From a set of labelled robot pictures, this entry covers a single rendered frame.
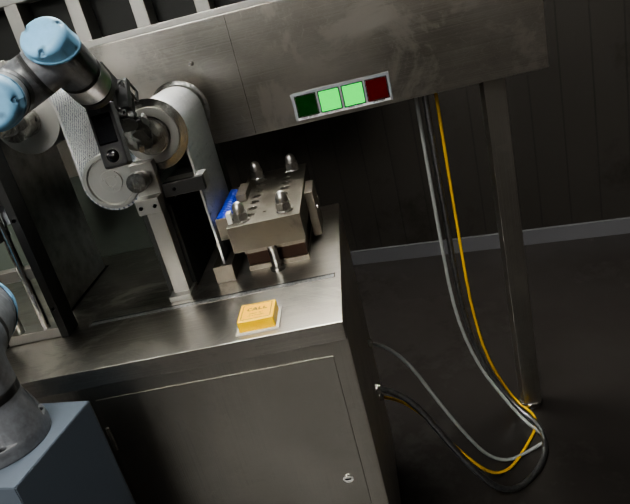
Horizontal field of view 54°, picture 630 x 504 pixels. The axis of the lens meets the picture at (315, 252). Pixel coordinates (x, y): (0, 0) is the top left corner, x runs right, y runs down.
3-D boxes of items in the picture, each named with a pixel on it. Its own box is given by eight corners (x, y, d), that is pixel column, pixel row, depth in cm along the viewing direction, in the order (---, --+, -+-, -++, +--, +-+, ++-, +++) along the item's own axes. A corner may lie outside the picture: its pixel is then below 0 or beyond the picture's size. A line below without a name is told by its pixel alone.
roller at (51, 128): (8, 160, 132) (-21, 95, 127) (56, 134, 155) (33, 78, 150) (69, 146, 131) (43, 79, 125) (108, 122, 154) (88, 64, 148)
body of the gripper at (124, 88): (141, 93, 120) (111, 57, 109) (144, 132, 117) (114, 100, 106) (104, 102, 121) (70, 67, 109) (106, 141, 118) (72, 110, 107)
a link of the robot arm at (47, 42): (4, 35, 94) (49, 1, 94) (46, 75, 104) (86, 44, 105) (27, 69, 91) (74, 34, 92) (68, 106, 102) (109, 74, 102)
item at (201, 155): (212, 230, 137) (186, 149, 130) (228, 196, 159) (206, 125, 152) (214, 229, 137) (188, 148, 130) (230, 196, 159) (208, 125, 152)
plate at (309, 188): (314, 235, 150) (303, 193, 146) (315, 221, 160) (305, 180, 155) (324, 233, 150) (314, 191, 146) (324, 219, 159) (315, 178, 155)
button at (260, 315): (239, 334, 116) (236, 323, 115) (244, 315, 122) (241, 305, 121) (276, 327, 115) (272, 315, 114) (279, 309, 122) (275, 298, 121)
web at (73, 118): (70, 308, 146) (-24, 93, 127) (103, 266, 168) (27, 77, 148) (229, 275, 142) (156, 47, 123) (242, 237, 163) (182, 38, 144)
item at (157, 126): (173, 130, 126) (159, 161, 129) (176, 127, 128) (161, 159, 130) (139, 112, 125) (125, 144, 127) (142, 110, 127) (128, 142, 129)
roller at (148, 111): (134, 168, 131) (115, 114, 126) (164, 140, 155) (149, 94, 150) (186, 156, 129) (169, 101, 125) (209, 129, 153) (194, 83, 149)
